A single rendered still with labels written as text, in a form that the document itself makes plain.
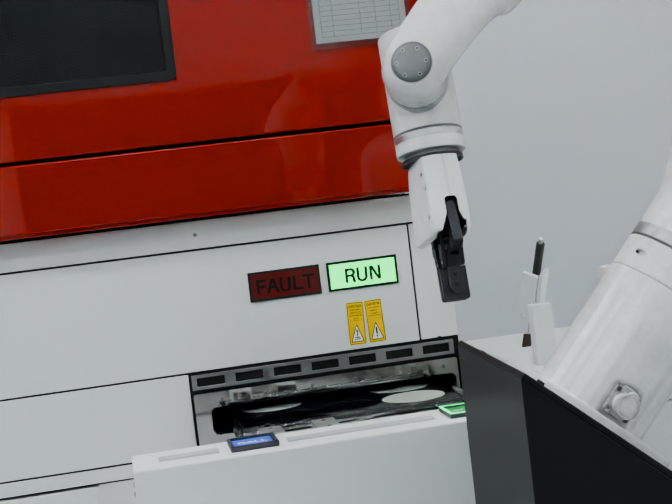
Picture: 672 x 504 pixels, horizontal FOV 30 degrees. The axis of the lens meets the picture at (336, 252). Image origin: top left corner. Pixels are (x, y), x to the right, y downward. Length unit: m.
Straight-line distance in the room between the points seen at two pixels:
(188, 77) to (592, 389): 0.97
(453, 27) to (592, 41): 2.38
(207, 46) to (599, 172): 2.00
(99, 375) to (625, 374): 1.02
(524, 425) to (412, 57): 0.49
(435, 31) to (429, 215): 0.21
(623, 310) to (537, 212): 2.47
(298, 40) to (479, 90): 1.71
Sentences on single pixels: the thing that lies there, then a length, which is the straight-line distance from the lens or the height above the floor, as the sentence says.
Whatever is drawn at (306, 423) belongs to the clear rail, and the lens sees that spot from 1.91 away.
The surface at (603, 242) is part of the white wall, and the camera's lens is 3.79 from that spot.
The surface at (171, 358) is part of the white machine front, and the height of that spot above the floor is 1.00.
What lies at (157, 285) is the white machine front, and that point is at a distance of 2.03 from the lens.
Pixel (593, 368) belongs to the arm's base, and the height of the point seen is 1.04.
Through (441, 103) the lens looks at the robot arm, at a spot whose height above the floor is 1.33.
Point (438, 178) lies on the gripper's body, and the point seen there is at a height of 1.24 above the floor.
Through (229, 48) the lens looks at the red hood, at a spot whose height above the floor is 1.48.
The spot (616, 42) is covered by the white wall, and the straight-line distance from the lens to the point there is 3.84.
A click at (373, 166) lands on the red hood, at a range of 2.02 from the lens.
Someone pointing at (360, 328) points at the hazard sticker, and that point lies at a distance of 2.07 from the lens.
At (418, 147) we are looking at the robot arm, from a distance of 1.49.
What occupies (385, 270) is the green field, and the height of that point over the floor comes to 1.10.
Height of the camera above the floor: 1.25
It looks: 3 degrees down
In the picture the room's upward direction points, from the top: 7 degrees counter-clockwise
